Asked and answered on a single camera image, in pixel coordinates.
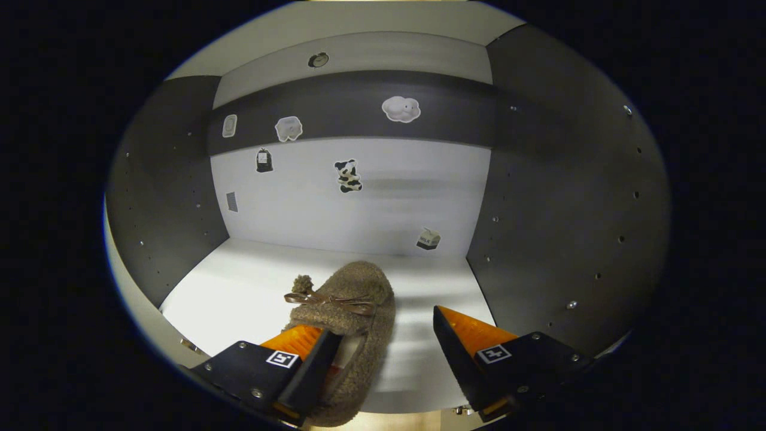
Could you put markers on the brown fuzzy shoe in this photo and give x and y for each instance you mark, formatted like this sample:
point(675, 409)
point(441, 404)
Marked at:
point(359, 287)

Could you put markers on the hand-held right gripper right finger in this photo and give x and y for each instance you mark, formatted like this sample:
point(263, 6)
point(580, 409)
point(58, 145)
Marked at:
point(458, 359)

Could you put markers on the white and grey shoe cabinet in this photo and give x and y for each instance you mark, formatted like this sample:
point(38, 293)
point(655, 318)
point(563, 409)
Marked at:
point(359, 197)

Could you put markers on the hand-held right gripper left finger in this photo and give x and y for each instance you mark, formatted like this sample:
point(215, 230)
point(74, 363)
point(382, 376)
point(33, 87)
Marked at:
point(311, 371)

